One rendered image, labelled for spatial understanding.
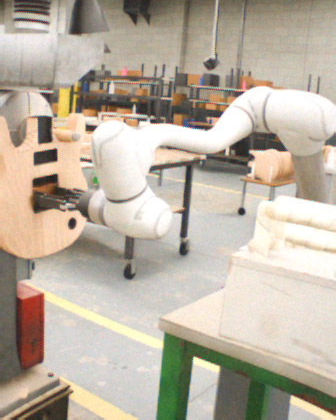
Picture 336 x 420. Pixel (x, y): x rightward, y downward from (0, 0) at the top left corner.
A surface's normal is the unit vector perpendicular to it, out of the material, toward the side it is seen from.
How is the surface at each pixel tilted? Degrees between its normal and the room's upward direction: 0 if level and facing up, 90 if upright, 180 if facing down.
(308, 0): 90
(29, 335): 90
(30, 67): 90
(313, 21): 90
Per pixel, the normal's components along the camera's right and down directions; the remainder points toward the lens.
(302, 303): -0.55, 0.11
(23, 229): 0.81, 0.14
